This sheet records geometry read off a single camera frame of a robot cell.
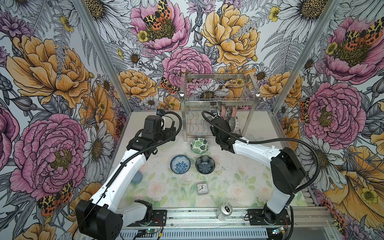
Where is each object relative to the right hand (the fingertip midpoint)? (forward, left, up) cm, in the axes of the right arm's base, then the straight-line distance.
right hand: (220, 124), depth 90 cm
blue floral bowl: (-16, +25, -17) cm, 34 cm away
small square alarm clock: (-31, +12, -16) cm, 37 cm away
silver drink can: (-44, +3, -5) cm, 44 cm away
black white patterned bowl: (+10, -11, -12) cm, 19 cm away
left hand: (-10, +30, +6) cm, 32 cm away
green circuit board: (-49, +37, -18) cm, 64 cm away
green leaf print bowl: (-4, +12, -16) cm, 21 cm away
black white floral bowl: (+17, -13, -7) cm, 22 cm away
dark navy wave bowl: (-17, +9, -18) cm, 26 cm away
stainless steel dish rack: (+34, -14, -6) cm, 37 cm away
